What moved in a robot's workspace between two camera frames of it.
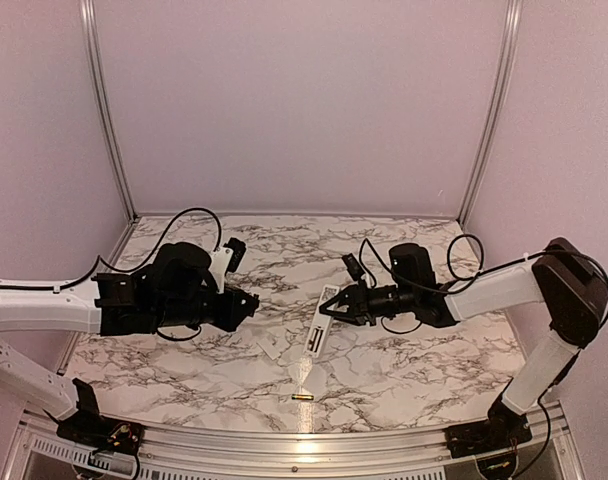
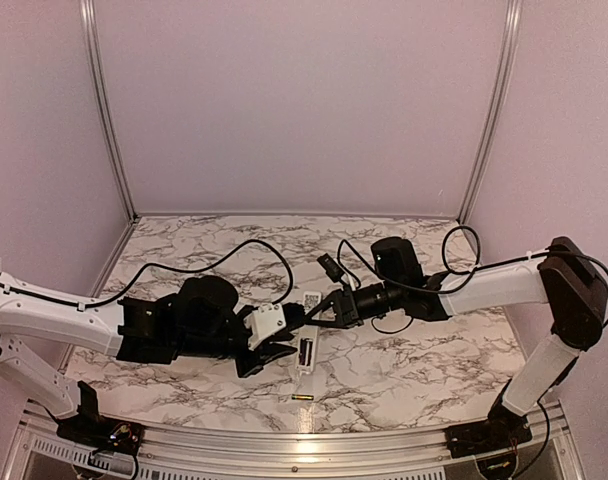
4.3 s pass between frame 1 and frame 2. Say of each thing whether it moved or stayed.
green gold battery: stayed
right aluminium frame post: stayed
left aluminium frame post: stayed
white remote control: moved
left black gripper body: moved
